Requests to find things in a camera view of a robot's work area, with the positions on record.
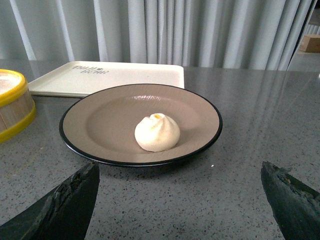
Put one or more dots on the brown cardboard box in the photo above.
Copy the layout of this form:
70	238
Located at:
310	43

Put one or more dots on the white steamer liner cloth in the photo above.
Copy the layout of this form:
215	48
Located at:
8	82

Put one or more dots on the grey pleated curtain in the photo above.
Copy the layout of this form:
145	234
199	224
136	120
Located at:
233	34

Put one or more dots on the yellow-rimmed bamboo steamer basket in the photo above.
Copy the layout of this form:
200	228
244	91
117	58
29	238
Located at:
17	107

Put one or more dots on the cream rectangular serving tray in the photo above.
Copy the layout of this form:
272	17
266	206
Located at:
81	78

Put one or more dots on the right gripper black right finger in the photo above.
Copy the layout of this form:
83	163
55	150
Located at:
295	206

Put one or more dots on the beige plate with black rim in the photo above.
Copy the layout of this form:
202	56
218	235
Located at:
101	126

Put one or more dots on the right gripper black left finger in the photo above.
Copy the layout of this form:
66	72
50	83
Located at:
64	213

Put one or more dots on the white steamed bun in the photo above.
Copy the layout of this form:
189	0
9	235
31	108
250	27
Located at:
157	132

